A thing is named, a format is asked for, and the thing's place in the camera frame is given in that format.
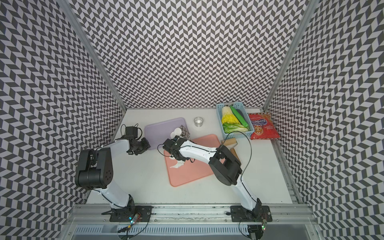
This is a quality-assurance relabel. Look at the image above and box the cut round dough wrapper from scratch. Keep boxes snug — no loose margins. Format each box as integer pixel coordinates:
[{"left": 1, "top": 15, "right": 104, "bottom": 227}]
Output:
[{"left": 170, "top": 128, "right": 183, "bottom": 139}]

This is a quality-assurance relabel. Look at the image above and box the white dough scrap strip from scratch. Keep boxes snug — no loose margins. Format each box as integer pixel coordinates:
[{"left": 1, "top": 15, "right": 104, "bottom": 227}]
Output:
[{"left": 170, "top": 161, "right": 185, "bottom": 169}]

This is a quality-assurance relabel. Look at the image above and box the pink tray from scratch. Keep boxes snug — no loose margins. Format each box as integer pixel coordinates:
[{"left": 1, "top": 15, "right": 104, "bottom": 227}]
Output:
[{"left": 164, "top": 134, "right": 220, "bottom": 187}]

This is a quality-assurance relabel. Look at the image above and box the wooden dough roller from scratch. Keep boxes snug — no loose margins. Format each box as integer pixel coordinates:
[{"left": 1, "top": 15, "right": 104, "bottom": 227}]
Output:
[{"left": 221, "top": 138, "right": 239, "bottom": 159}]

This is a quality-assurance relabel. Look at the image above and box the black handled scraper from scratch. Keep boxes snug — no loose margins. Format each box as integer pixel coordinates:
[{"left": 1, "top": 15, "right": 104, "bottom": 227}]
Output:
[{"left": 180, "top": 125, "right": 191, "bottom": 140}]

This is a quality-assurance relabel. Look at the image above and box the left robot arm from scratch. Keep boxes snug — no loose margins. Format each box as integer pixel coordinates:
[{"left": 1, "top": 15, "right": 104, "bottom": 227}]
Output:
[{"left": 75, "top": 124, "right": 150, "bottom": 210}]

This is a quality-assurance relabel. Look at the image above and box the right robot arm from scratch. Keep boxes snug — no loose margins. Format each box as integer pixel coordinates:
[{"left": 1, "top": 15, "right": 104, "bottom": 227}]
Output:
[{"left": 163, "top": 137, "right": 266, "bottom": 222}]

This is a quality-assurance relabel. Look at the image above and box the lavender tray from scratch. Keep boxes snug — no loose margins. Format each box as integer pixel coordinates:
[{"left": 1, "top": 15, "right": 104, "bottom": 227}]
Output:
[{"left": 144, "top": 118, "right": 187, "bottom": 150}]

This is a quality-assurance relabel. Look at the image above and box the green lettuce leaf toy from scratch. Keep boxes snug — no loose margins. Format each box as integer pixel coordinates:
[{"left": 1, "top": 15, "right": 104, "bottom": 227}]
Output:
[{"left": 223, "top": 123, "right": 249, "bottom": 134}]

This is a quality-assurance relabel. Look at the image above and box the yellow napa cabbage toy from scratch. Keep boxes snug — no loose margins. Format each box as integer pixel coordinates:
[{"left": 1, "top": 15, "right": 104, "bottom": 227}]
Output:
[{"left": 221, "top": 106, "right": 240, "bottom": 125}]

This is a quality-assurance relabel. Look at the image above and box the green cucumber toy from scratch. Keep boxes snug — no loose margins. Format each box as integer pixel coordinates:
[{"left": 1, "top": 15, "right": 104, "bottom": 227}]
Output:
[{"left": 230, "top": 106, "right": 249, "bottom": 129}]

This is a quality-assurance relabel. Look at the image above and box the light blue plastic basket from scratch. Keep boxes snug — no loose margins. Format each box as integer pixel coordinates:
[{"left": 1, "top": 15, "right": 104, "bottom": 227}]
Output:
[{"left": 216, "top": 102, "right": 255, "bottom": 139}]

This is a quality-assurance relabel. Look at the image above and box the red snack bag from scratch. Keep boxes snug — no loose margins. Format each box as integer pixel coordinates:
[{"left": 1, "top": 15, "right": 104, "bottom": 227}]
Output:
[{"left": 249, "top": 113, "right": 280, "bottom": 140}]

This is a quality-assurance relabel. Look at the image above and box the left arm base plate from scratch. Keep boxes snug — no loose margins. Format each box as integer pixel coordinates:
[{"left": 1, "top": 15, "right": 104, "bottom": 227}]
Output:
[{"left": 105, "top": 206, "right": 153, "bottom": 223}]

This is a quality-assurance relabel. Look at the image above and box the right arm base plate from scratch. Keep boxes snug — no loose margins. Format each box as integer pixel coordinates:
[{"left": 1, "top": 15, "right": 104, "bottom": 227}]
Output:
[{"left": 230, "top": 206, "right": 273, "bottom": 223}]

